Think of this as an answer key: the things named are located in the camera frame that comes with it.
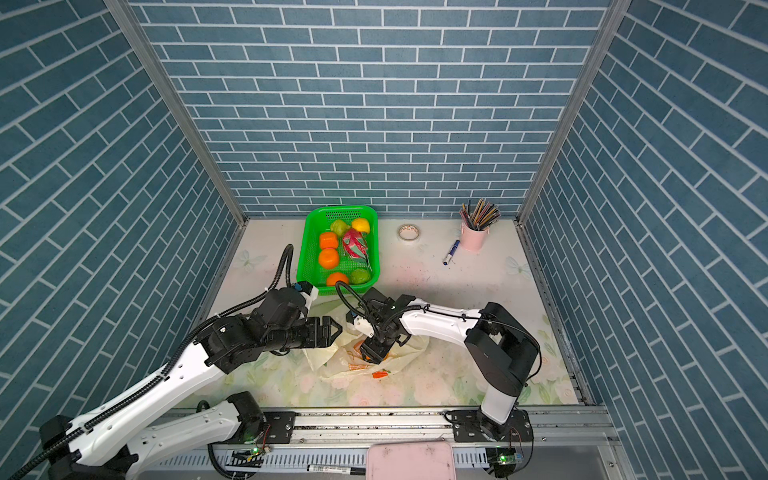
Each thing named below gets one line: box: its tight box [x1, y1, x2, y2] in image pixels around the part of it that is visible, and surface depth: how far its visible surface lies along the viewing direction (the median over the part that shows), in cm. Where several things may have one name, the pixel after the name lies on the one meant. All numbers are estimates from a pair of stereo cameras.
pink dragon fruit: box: [342, 228, 372, 271], surface depth 104 cm
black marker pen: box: [307, 465, 367, 475], surface depth 69 cm
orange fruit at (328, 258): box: [319, 248, 339, 270], surface depth 105 cm
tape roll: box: [398, 224, 420, 241], surface depth 118 cm
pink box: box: [366, 441, 456, 480], surface depth 69 cm
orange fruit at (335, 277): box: [326, 272, 349, 287], surface depth 98 cm
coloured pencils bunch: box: [460, 198, 501, 231], surface depth 107 cm
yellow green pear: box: [331, 219, 351, 236], surface depth 114 cm
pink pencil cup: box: [460, 222, 490, 253], surface depth 110 cm
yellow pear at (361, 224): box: [352, 218, 370, 233], surface depth 114 cm
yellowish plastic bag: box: [304, 328, 429, 381], surface depth 77 cm
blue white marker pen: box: [442, 239, 461, 266], surface depth 110 cm
